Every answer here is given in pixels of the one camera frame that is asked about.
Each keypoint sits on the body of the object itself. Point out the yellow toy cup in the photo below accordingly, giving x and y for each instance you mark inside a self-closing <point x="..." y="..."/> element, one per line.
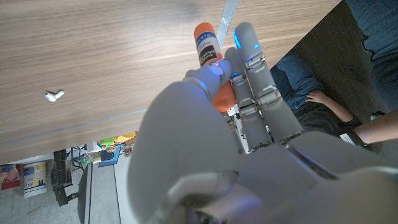
<point x="128" y="137"/>

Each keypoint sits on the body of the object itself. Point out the green toy cube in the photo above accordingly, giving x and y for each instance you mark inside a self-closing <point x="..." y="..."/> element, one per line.
<point x="106" y="142"/>

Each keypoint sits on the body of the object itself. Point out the white labelled canister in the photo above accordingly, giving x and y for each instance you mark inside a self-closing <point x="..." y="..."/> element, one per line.
<point x="35" y="179"/>

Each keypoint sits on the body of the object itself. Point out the black computer monitor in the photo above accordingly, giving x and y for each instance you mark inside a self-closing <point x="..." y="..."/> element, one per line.
<point x="84" y="193"/>

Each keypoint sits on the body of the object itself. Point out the person in black shirt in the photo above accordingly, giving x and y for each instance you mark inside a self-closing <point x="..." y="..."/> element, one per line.
<point x="298" y="84"/>

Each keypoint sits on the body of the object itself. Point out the blue flat box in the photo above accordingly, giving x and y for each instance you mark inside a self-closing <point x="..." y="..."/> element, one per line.
<point x="114" y="160"/>

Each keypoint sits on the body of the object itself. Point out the white earbud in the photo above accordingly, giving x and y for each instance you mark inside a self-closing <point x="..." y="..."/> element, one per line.
<point x="51" y="97"/>

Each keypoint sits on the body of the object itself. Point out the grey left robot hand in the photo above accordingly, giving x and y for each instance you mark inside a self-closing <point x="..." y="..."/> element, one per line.
<point x="280" y="180"/>

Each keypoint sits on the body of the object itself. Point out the person in blue jeans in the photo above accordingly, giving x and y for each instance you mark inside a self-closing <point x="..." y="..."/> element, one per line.
<point x="382" y="37"/>

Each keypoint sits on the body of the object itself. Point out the red snack bag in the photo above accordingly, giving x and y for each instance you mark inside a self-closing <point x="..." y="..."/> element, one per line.
<point x="10" y="177"/>

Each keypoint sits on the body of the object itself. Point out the orange glue stick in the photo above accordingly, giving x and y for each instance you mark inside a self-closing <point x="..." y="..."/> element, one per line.
<point x="206" y="46"/>

